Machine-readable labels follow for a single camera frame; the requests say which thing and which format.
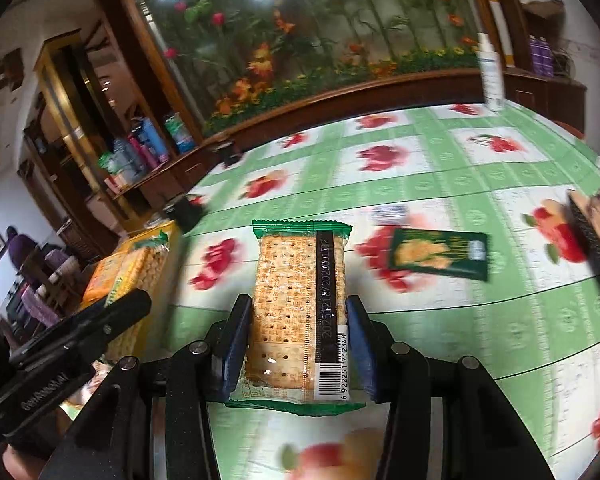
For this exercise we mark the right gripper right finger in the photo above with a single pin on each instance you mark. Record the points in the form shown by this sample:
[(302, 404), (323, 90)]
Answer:
[(370, 347)]

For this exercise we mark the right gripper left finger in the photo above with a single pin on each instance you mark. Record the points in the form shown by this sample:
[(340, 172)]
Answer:
[(227, 341)]

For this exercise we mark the green edged clear cracker pack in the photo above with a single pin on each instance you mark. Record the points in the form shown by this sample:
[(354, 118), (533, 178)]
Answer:
[(297, 353)]

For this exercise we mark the yellow Weidan cracker pack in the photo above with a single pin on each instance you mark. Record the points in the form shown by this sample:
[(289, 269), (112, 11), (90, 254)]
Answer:
[(141, 268)]

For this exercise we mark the orange biscuit pack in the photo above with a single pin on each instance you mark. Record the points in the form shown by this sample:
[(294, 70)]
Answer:
[(102, 279)]

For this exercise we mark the dark green cracker packet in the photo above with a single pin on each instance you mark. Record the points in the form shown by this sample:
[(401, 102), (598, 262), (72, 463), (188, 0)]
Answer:
[(449, 253)]

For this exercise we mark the person left hand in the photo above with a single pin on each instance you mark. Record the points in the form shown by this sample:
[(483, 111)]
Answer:
[(22, 466)]

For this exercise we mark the yellow snack tray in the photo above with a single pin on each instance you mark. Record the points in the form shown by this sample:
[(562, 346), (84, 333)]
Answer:
[(168, 232)]

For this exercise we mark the black round ashtray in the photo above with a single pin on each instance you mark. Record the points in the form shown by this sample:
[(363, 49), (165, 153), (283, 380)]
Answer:
[(185, 210)]

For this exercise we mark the seated person in purple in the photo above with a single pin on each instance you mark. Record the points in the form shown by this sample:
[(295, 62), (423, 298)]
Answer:
[(19, 246)]

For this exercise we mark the green fruit pattern tablecloth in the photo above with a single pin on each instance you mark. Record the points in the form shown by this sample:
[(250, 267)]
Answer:
[(534, 323)]

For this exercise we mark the small black stand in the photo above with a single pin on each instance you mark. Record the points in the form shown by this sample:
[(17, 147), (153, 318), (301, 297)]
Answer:
[(228, 152)]

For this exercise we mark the grey thermos jug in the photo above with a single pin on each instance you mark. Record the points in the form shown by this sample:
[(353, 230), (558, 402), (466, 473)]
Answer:
[(128, 161)]

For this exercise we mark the green capped water bottle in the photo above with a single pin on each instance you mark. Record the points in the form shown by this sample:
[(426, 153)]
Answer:
[(180, 134)]

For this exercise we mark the blue thermos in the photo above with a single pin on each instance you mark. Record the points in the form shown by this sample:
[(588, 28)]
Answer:
[(152, 138)]

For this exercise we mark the white spray bottle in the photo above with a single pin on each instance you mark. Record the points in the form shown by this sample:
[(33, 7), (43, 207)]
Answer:
[(491, 74)]

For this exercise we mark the glass flower display cabinet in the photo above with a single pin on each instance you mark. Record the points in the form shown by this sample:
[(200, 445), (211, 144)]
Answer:
[(253, 69)]

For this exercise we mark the purple bottles pair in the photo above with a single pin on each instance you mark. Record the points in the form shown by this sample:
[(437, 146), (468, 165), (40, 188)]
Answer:
[(542, 58)]

